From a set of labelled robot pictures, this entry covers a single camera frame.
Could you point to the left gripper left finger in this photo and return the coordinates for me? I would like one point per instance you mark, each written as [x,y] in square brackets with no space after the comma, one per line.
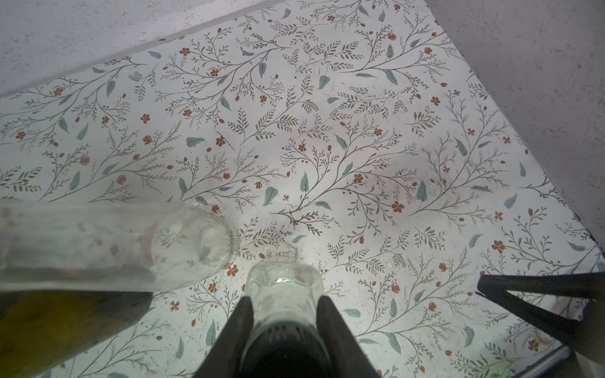
[225,356]

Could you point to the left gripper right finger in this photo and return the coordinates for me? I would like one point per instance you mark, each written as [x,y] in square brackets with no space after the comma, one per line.
[346,357]

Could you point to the clear bottle with red label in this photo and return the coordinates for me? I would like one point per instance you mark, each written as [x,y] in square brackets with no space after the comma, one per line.
[284,341]

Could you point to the tall clear corked bottle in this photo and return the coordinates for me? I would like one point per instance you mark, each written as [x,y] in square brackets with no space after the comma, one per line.
[111,246]

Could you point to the dark green wine bottle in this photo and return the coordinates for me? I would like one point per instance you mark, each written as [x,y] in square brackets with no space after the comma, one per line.
[42,329]

